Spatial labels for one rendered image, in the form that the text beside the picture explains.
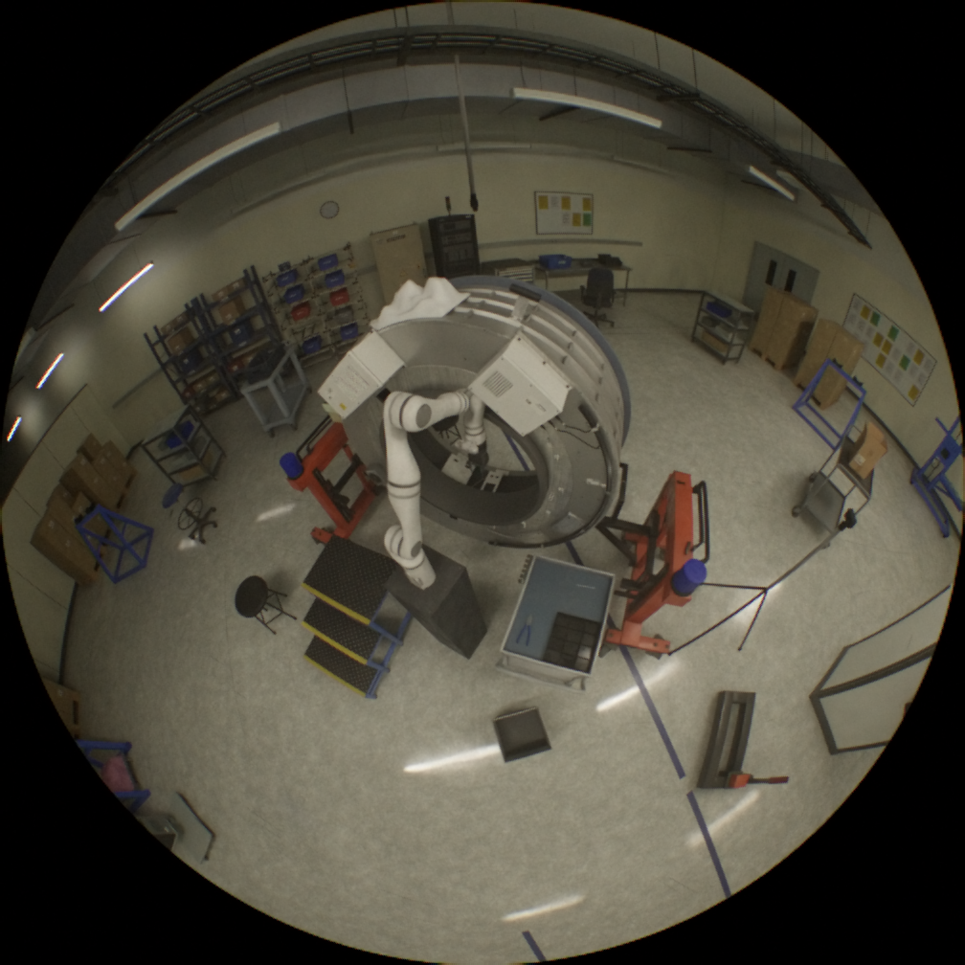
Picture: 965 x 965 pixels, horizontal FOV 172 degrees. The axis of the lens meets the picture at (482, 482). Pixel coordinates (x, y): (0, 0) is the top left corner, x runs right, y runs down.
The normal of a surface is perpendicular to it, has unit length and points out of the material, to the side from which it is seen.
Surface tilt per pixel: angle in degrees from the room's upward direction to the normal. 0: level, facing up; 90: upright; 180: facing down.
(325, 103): 90
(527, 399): 90
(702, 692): 0
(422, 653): 0
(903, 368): 90
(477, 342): 90
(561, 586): 0
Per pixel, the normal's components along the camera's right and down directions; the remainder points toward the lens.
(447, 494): 0.29, -0.49
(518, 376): -0.36, 0.74
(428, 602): -0.09, -0.63
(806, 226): -0.95, 0.29
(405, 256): 0.32, 0.71
